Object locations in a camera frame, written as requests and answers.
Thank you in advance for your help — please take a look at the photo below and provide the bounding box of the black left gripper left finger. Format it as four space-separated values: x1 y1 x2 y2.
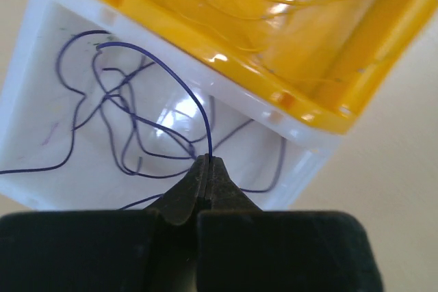
1 156 207 291

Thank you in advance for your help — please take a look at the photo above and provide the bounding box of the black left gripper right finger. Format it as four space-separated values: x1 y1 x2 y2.
197 157 383 291

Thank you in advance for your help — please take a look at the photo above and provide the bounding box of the single purple cable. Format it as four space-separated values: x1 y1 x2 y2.
0 30 287 211

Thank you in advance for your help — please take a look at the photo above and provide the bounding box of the single yellow cable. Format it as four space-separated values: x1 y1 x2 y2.
177 0 377 53

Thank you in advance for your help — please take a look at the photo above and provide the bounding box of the white plastic bin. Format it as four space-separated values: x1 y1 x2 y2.
1 0 339 210

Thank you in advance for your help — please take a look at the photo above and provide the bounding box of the yellow plastic bin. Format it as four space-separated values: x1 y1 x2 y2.
100 0 437 134

